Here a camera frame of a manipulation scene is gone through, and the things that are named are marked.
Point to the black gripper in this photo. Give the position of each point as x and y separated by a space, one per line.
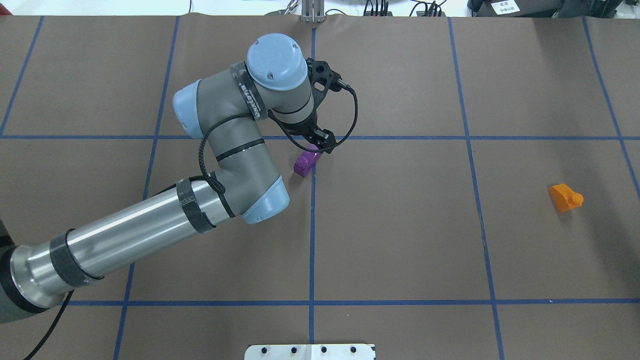
303 131

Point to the top metal bracket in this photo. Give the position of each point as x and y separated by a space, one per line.
312 11

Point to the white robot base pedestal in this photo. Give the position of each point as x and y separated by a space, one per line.
331 351

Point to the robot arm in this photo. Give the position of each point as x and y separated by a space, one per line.
238 176

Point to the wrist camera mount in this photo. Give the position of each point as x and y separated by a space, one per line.
324 79

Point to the purple trapezoid block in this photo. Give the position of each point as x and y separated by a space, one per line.
305 163

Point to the orange trapezoid block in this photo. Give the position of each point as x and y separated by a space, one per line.
565 198

